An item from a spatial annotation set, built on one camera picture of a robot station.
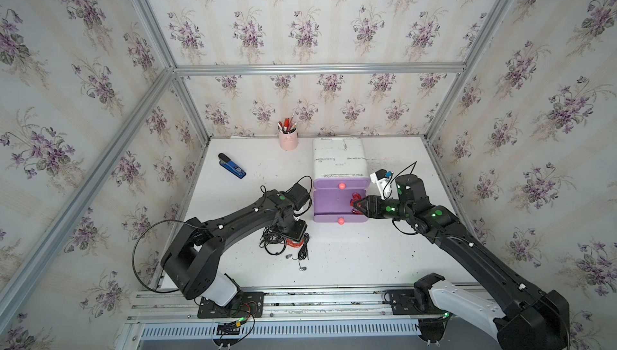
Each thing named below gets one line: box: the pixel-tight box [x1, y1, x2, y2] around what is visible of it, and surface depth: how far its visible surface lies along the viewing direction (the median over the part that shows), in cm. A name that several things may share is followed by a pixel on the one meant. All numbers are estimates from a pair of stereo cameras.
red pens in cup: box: [277, 113, 298, 135], surface depth 113 cm
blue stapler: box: [217, 153, 247, 180], surface depth 107 cm
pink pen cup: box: [277, 122, 299, 151], surface depth 116 cm
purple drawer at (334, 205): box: [313, 189, 369, 224], surface depth 86 cm
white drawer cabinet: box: [312, 137, 368, 180], surface depth 85 cm
